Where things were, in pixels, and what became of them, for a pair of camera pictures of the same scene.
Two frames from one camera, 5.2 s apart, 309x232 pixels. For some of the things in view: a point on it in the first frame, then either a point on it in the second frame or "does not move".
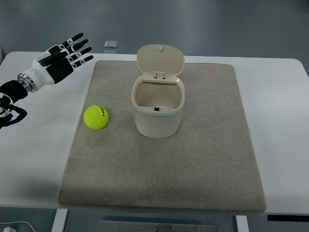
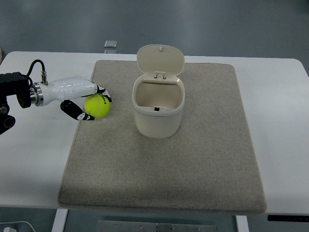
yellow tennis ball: x=96 y=117 -> x=94 y=105
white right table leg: x=242 y=223 does not move
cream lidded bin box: x=158 y=96 does not move
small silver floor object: x=110 y=44 does not move
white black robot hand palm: x=37 y=76 -> x=42 y=94
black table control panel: x=288 y=218 does not move
